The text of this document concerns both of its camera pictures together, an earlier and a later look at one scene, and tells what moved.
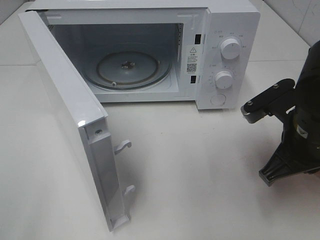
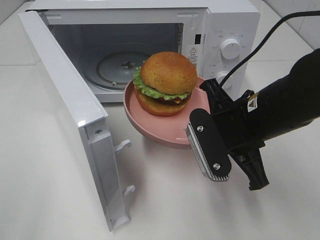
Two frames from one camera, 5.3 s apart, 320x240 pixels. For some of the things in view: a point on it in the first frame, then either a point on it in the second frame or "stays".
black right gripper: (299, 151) to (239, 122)
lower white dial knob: (224, 79) stays
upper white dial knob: (230, 48) stays
